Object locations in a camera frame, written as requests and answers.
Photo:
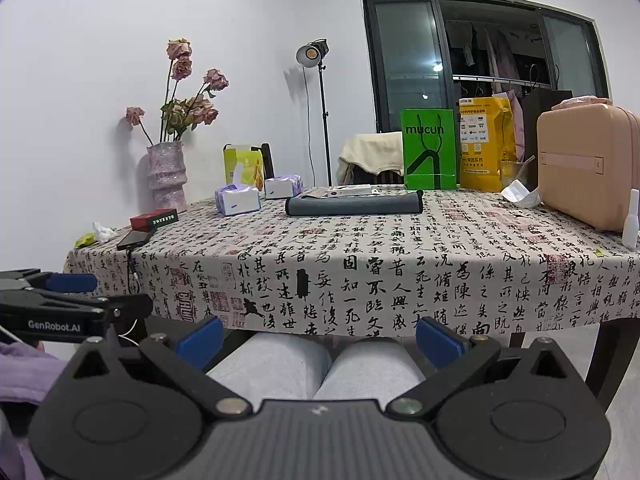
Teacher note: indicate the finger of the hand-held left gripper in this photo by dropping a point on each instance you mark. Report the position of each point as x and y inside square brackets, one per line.
[72, 282]
[131, 306]

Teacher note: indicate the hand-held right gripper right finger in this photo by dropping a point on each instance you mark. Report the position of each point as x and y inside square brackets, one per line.
[441, 342]

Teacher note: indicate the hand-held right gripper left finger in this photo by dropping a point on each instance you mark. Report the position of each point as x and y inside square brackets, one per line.
[199, 341]

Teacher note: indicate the person's left forearm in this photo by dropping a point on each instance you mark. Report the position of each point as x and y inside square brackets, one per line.
[27, 372]

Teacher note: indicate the yellow-green wrapper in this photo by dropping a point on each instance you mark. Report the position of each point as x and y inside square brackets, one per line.
[86, 241]

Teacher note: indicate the crumpled white tissue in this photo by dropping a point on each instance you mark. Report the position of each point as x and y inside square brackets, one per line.
[103, 231]

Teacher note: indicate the black power bank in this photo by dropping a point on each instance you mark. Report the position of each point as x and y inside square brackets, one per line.
[134, 240]

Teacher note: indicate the person's right leg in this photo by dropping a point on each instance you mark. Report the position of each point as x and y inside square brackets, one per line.
[370, 367]

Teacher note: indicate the person's leg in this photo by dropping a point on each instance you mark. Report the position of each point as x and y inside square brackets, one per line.
[272, 367]
[370, 367]

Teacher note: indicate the person's left leg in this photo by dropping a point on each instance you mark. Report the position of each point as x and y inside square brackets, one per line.
[272, 367]

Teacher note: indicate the red flat box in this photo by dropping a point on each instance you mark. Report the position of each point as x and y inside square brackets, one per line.
[154, 219]

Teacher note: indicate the calligraphy printed tablecloth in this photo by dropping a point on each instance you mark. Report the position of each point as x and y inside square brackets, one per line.
[400, 245]

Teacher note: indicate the pink speckled vase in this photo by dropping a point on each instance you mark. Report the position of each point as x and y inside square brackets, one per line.
[166, 175]

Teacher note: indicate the purple tissue pack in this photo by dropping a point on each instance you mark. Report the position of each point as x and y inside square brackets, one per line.
[283, 186]
[237, 201]

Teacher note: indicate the crumpled white paper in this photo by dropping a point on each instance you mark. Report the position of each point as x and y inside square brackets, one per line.
[520, 195]

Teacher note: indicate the dark wooden table leg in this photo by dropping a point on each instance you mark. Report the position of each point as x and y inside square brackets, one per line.
[617, 360]

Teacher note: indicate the white flat box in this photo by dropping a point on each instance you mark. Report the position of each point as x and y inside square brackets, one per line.
[349, 190]

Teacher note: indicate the clear glass cup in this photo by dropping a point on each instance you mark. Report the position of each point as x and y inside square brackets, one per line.
[511, 174]

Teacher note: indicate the green paper bag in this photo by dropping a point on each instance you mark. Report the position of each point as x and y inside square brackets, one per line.
[429, 150]

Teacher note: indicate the black chair back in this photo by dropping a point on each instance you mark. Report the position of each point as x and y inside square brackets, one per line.
[267, 160]

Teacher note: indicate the chair with cream cloth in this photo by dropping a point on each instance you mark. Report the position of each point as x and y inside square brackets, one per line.
[370, 155]

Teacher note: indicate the yellow paper bag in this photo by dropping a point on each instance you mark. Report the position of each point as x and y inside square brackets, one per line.
[482, 145]

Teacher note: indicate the dried pink roses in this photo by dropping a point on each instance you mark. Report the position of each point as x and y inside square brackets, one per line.
[187, 105]

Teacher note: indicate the white plastic bottle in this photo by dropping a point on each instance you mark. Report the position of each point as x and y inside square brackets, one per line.
[632, 222]

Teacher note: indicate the pink suitcase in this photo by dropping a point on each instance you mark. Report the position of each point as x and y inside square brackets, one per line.
[587, 165]

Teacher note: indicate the pink cloth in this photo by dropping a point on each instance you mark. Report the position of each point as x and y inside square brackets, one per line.
[582, 102]

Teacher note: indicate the dark framed sliding window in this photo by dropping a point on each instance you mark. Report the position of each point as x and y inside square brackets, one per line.
[407, 60]

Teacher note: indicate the hanging pink garment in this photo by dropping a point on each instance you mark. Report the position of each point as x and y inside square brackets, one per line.
[502, 60]

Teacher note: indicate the studio lamp on stand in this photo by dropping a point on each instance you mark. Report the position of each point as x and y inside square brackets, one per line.
[311, 54]

